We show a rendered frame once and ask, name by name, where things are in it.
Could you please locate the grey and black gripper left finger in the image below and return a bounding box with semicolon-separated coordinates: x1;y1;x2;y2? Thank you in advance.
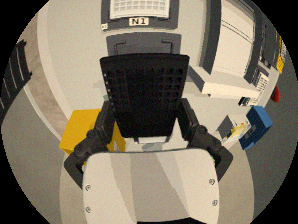
64;101;115;189

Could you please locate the yellow box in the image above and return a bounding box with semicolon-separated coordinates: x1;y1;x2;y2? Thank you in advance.
59;109;125;155

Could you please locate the blue open-top bin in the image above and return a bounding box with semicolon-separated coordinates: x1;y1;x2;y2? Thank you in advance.
238;106;273;150

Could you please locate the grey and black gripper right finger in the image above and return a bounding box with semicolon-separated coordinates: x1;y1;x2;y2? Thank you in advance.
177;98;233;182

